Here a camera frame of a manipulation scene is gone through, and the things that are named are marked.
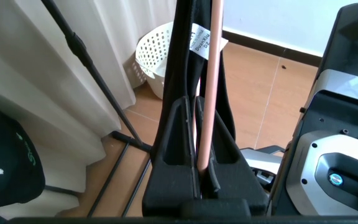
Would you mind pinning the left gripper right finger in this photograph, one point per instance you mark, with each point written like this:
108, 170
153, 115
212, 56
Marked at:
238, 186

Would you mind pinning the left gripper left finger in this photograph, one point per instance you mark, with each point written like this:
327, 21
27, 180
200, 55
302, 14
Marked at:
166, 186

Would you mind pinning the pink clothes hanger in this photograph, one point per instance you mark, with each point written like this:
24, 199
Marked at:
211, 77

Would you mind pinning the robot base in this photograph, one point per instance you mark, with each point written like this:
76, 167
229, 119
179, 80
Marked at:
337, 109

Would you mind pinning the white curtain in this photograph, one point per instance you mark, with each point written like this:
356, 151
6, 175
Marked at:
26, 62

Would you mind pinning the white laundry basket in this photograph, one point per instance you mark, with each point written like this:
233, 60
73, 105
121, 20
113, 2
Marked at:
158, 84

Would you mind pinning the black printed garment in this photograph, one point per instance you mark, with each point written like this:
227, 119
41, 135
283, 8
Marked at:
8, 186

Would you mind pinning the black clothes rack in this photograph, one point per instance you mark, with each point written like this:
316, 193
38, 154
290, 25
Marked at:
78, 46

